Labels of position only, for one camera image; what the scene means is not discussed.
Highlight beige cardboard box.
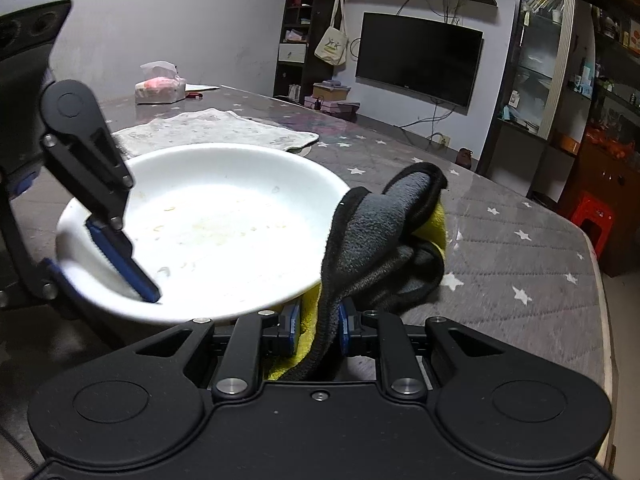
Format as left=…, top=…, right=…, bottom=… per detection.
left=312, top=82, right=352, bottom=102

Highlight black television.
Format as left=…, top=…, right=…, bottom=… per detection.
left=355, top=11, right=485, bottom=109

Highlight white patterned towel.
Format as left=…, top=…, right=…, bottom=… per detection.
left=112, top=109, right=321, bottom=158

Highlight pink flat box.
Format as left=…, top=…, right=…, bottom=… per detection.
left=304, top=96, right=361, bottom=123

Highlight grey star-print table cover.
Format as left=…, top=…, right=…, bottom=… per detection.
left=0, top=85, right=613, bottom=480

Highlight red plastic stool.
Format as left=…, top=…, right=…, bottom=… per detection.
left=570, top=191, right=617, bottom=261

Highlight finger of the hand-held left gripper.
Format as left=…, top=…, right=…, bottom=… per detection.
left=41, top=121, right=162, bottom=305
left=0, top=192, right=78, bottom=311

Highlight white round plate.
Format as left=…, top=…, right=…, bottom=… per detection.
left=55, top=142, right=353, bottom=325

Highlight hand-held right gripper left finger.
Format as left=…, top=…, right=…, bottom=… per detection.
left=120, top=302, right=303, bottom=402

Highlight grey yellow cleaning cloth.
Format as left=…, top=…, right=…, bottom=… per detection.
left=265, top=162, right=448, bottom=381

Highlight glass display cabinet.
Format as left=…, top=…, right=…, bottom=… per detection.
left=477, top=0, right=596, bottom=201

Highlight beige tote bag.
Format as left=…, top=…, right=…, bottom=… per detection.
left=314, top=0, right=349, bottom=67

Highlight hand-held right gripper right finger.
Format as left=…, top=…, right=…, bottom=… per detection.
left=337, top=302, right=507, bottom=401

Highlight dark bookshelf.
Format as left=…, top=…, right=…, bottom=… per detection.
left=272, top=0, right=351, bottom=103

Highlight orange bags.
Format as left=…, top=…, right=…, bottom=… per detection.
left=585, top=127, right=640, bottom=161

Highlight brown wooden cabinet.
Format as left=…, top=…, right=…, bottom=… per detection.
left=555, top=0, right=640, bottom=278

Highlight tissue pack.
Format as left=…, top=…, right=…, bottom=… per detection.
left=135, top=61, right=187, bottom=105

